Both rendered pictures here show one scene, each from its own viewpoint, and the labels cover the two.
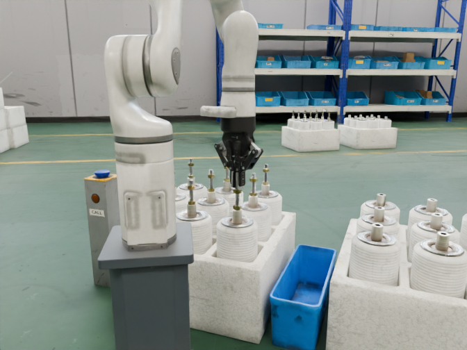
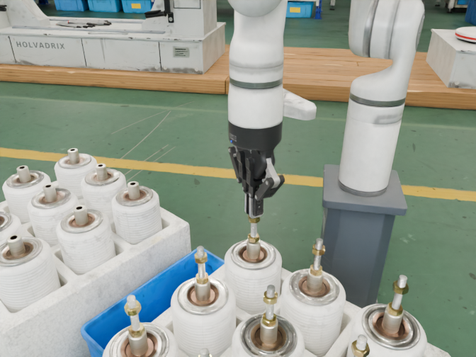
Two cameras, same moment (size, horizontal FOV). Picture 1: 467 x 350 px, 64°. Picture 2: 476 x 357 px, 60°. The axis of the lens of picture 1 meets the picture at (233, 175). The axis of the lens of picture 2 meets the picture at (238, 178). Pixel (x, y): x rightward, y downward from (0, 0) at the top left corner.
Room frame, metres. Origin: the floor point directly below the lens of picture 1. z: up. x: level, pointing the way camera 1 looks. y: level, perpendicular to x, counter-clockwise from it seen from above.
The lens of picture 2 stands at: (1.33, 0.14, 0.70)
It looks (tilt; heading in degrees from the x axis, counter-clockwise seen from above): 30 degrees down; 199
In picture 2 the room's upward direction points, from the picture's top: straight up
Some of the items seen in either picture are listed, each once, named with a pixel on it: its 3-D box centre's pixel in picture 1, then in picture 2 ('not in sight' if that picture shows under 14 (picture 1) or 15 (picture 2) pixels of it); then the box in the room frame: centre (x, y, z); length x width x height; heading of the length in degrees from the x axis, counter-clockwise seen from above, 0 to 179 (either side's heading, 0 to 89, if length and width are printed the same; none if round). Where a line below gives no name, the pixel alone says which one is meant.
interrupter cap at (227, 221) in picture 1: (237, 221); (253, 254); (0.81, -0.01, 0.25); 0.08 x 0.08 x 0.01
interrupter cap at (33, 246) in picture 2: (380, 205); (18, 251); (0.93, -0.38, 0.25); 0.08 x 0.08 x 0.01
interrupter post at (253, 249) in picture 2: (237, 216); (253, 248); (0.81, -0.01, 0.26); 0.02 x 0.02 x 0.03
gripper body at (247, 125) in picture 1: (238, 134); (254, 144); (0.81, -0.01, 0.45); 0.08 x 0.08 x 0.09
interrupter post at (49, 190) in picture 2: (436, 221); (49, 193); (0.78, -0.45, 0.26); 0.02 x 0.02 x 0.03
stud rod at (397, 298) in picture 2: not in sight; (397, 299); (0.89, 0.21, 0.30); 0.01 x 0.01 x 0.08
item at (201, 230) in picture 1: (192, 250); (309, 329); (0.85, 0.10, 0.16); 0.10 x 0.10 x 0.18
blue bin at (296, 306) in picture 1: (306, 292); (166, 317); (0.83, -0.18, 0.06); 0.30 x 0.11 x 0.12; 158
